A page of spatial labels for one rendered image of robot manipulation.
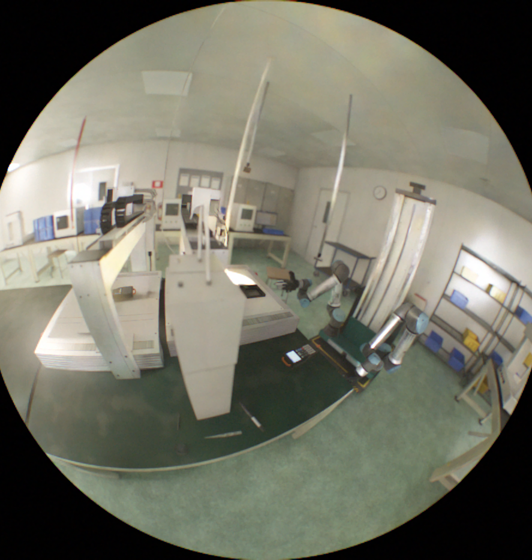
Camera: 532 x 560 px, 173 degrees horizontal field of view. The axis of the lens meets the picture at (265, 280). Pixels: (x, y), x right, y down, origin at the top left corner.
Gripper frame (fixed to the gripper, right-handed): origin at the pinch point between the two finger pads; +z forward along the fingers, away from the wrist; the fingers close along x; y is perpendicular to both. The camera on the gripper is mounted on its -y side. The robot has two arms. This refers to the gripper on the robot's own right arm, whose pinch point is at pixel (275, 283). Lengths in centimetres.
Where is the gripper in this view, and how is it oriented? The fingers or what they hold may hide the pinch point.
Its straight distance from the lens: 131.0
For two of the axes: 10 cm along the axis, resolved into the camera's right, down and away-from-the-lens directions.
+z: -8.7, 0.5, -5.0
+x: -4.7, -4.5, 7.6
